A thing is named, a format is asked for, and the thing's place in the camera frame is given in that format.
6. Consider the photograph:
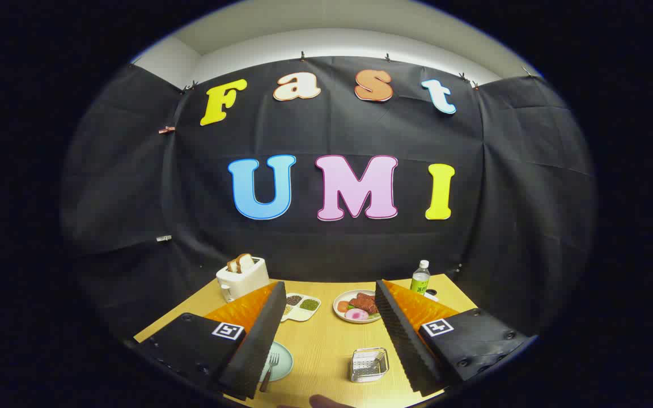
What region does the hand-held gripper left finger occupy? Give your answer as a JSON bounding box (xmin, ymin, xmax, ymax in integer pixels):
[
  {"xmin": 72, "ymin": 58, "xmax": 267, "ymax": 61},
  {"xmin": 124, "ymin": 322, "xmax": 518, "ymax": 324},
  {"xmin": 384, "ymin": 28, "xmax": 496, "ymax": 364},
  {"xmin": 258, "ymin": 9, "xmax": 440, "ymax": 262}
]
[{"xmin": 134, "ymin": 282, "xmax": 287, "ymax": 400}]

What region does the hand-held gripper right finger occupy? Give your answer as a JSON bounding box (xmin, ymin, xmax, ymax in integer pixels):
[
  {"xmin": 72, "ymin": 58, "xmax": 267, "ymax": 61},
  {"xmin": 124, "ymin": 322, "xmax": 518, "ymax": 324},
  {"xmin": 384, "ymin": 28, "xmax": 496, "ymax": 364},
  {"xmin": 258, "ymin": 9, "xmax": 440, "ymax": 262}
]
[{"xmin": 374, "ymin": 279, "xmax": 534, "ymax": 397}]

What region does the silver fork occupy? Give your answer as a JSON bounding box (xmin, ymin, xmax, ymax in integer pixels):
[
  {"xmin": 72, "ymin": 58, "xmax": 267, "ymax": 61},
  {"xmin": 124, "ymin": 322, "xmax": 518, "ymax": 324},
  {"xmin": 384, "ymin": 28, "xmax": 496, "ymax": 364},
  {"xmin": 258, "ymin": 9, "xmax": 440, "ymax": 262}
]
[{"xmin": 259, "ymin": 353, "xmax": 280, "ymax": 393}]

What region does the teal round plate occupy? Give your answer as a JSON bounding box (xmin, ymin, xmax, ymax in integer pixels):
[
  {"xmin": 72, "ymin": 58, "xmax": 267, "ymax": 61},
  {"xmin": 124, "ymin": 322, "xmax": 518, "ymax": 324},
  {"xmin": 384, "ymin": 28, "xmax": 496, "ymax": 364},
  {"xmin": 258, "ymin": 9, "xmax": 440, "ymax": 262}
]
[{"xmin": 258, "ymin": 341, "xmax": 294, "ymax": 383}]

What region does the white divided tray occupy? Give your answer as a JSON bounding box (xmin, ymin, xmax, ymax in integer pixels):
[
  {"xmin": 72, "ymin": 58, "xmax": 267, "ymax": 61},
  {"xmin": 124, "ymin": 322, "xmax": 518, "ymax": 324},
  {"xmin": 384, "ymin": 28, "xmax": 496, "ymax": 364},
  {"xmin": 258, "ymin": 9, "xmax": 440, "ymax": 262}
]
[{"xmin": 280, "ymin": 292, "xmax": 322, "ymax": 323}]

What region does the brown steak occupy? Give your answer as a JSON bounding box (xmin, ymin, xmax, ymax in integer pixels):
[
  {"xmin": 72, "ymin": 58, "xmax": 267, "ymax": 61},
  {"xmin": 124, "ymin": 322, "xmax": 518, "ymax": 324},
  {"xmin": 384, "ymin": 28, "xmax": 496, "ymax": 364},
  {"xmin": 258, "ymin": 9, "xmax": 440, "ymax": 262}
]
[{"xmin": 349, "ymin": 292, "xmax": 378, "ymax": 314}]

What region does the green label drink bottle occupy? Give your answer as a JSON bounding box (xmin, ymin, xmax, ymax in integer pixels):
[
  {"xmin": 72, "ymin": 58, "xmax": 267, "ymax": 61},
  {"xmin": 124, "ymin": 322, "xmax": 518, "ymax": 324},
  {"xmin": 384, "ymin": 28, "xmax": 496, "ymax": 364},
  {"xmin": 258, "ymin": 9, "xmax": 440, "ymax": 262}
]
[{"xmin": 410, "ymin": 260, "xmax": 431, "ymax": 296}]

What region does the white toaster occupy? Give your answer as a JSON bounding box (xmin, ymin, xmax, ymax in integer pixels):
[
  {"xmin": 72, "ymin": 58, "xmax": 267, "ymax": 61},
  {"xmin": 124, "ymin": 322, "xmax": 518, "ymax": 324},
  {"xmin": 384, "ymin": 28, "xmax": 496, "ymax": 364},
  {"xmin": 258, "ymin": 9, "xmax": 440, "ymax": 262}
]
[{"xmin": 216, "ymin": 256, "xmax": 270, "ymax": 303}]

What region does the white oval food plate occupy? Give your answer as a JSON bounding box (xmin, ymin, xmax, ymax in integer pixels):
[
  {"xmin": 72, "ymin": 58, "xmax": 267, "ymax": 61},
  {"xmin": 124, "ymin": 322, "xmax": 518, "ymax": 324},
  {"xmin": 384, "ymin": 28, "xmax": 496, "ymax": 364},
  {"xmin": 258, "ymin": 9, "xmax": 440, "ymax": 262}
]
[{"xmin": 333, "ymin": 290, "xmax": 382, "ymax": 324}]

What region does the metal wire basket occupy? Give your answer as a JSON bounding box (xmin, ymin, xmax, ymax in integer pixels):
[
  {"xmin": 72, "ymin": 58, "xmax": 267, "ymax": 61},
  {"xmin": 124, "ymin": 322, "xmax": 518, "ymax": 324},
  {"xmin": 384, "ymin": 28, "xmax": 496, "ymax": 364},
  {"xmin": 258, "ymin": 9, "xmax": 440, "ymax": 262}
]
[{"xmin": 350, "ymin": 347, "xmax": 390, "ymax": 384}]

